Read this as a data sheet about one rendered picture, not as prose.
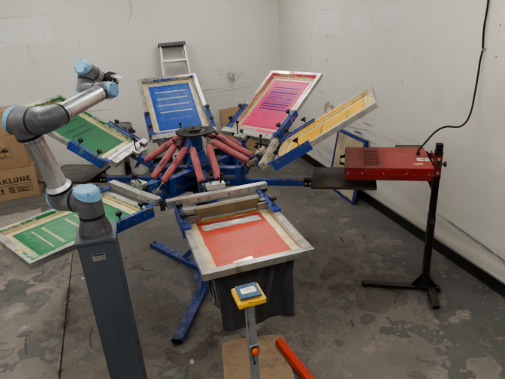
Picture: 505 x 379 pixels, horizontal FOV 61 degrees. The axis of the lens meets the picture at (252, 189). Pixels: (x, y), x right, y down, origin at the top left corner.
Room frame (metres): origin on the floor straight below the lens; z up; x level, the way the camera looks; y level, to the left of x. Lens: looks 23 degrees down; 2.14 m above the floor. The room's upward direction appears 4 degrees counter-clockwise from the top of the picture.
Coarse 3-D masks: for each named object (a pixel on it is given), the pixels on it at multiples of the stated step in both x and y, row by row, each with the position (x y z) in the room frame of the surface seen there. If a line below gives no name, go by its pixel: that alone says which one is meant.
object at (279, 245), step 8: (240, 216) 2.40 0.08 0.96; (248, 216) 2.40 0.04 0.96; (240, 224) 2.29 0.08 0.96; (248, 224) 2.29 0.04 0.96; (256, 224) 2.28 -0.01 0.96; (264, 224) 2.27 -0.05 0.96; (272, 232) 2.17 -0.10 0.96; (280, 240) 2.07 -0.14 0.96; (256, 248) 2.00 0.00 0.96; (264, 248) 2.00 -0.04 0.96; (272, 248) 1.99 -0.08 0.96; (280, 248) 1.99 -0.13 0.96; (288, 248) 1.98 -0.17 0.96; (256, 256) 1.92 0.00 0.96
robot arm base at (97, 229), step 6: (102, 216) 1.83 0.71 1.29; (84, 222) 1.79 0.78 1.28; (90, 222) 1.79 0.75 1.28; (96, 222) 1.80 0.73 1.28; (102, 222) 1.82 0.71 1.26; (108, 222) 1.85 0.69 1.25; (84, 228) 1.78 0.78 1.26; (90, 228) 1.78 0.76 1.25; (96, 228) 1.79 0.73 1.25; (102, 228) 1.81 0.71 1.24; (108, 228) 1.83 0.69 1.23; (84, 234) 1.78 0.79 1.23; (90, 234) 1.77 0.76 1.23; (96, 234) 1.78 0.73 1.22; (102, 234) 1.79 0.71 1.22; (108, 234) 1.81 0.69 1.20
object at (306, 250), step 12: (276, 216) 2.31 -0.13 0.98; (288, 228) 2.14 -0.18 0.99; (192, 240) 2.08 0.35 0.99; (300, 240) 2.00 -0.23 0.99; (192, 252) 1.97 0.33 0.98; (288, 252) 1.89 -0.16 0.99; (300, 252) 1.88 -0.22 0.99; (312, 252) 1.90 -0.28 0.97; (204, 264) 1.83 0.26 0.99; (240, 264) 1.81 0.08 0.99; (252, 264) 1.81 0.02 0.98; (264, 264) 1.83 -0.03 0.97; (204, 276) 1.74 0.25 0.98; (216, 276) 1.76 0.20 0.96
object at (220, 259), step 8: (200, 224) 2.33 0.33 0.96; (208, 224) 2.32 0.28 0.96; (200, 232) 2.22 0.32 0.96; (208, 232) 2.22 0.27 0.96; (216, 232) 2.21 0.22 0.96; (224, 232) 2.20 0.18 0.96; (208, 240) 2.13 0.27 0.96; (208, 248) 2.04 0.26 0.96; (216, 248) 2.03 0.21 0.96; (248, 248) 2.01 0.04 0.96; (216, 256) 1.95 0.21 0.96; (224, 256) 1.94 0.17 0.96; (232, 256) 1.94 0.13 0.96; (240, 256) 1.93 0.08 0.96; (248, 256) 1.93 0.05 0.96; (216, 264) 1.88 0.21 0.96; (224, 264) 1.87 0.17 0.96
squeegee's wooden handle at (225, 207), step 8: (240, 200) 2.41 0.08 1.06; (248, 200) 2.42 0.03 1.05; (256, 200) 2.43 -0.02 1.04; (200, 208) 2.33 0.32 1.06; (208, 208) 2.34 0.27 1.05; (216, 208) 2.36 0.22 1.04; (224, 208) 2.37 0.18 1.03; (232, 208) 2.39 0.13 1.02; (240, 208) 2.40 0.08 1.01; (248, 208) 2.42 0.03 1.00; (256, 208) 2.43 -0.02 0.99; (200, 216) 2.33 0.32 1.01; (208, 216) 2.34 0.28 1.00
